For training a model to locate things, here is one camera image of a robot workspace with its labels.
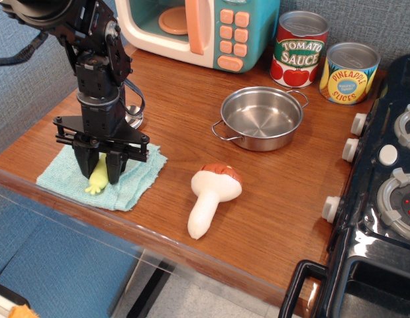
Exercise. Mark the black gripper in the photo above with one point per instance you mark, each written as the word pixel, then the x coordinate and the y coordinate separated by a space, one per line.
pixel 102 127

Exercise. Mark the toy microwave teal and white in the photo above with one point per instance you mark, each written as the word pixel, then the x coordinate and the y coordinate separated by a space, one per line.
pixel 224 35

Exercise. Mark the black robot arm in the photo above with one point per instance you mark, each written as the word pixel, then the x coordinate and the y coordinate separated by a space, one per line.
pixel 90 34

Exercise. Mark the pineapple slices can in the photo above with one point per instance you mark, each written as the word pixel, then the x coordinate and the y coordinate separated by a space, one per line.
pixel 348 73

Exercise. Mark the light blue cloth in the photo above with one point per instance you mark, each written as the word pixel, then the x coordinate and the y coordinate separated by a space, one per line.
pixel 63 176

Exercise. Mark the small steel pot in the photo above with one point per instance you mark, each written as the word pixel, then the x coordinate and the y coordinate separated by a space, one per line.
pixel 259 118

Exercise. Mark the plush mushroom toy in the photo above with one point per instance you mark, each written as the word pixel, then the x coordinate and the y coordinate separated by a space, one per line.
pixel 212 184

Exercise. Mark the black toy stove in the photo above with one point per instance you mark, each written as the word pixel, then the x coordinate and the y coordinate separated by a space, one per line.
pixel 368 270

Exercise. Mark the spoon with yellow handle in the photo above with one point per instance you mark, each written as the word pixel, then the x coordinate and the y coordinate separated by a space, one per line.
pixel 98 180

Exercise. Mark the tomato sauce can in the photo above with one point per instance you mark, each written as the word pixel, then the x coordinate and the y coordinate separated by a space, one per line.
pixel 300 40

